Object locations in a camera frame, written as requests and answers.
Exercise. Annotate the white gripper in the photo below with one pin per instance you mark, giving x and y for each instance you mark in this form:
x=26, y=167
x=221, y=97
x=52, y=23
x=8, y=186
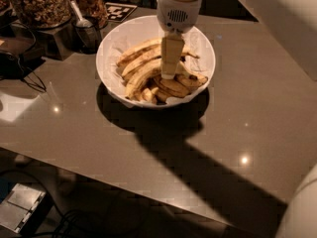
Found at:
x=178, y=17

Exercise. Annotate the white paper bowl liner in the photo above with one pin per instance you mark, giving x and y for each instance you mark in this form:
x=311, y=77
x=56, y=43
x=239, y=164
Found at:
x=128, y=63

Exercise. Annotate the white bowl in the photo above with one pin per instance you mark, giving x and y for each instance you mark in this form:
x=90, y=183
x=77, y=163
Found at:
x=135, y=31

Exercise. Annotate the top back banana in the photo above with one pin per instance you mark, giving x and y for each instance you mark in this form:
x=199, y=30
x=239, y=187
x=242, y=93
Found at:
x=136, y=50

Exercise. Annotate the short right banana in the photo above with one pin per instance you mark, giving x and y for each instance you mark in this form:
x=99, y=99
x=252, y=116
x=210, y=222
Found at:
x=191, y=82

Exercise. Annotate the short banana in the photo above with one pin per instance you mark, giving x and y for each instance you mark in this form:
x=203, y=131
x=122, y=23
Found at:
x=191, y=82
x=172, y=86

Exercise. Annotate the middle short banana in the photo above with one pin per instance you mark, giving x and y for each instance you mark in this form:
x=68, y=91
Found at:
x=172, y=86

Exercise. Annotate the small front banana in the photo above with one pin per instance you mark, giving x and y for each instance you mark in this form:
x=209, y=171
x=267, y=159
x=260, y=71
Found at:
x=149, y=95

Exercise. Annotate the black white marker card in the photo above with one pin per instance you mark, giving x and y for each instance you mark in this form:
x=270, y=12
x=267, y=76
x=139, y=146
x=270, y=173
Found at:
x=119, y=12

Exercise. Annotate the dark cup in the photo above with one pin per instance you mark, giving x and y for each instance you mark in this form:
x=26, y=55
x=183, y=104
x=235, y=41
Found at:
x=86, y=39

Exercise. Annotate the white plastic spoon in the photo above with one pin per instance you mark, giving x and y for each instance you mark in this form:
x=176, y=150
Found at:
x=80, y=20

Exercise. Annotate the small glass snack jar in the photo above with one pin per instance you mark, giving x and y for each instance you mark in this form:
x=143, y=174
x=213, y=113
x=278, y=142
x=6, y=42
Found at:
x=95, y=9

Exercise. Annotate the metal stand block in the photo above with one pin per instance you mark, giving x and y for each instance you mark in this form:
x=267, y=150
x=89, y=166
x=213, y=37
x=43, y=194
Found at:
x=57, y=42

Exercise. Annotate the large glass nut jar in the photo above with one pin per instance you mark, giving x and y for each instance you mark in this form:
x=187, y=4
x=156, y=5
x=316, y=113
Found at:
x=42, y=14

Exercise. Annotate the grey box on floor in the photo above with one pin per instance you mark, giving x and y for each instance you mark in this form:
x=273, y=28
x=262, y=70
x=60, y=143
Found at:
x=22, y=207

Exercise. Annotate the black device with cable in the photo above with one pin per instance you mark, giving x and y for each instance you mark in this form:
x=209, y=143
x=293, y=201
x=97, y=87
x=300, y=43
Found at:
x=20, y=55

